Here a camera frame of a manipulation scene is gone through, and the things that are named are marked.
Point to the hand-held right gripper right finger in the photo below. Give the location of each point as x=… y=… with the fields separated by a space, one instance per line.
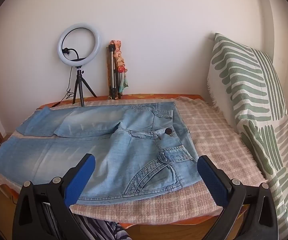
x=212 y=180

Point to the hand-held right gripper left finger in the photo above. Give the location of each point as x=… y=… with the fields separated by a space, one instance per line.
x=80 y=180

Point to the light blue denim pants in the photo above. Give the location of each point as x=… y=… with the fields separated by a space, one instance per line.
x=134 y=155

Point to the pink plaid blanket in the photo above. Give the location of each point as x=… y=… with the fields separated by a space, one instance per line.
x=221 y=140

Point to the person's patterned clothing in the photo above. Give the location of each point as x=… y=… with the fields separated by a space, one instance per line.
x=104 y=230

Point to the orange bed sheet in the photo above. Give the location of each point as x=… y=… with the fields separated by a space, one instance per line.
x=139 y=96

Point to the green striped white pillow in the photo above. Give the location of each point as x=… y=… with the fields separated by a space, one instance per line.
x=246 y=80

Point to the folded silver tripod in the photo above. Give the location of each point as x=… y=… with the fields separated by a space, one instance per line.
x=111 y=75

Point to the folded tripod with scarf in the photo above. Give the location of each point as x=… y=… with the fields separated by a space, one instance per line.
x=120 y=57

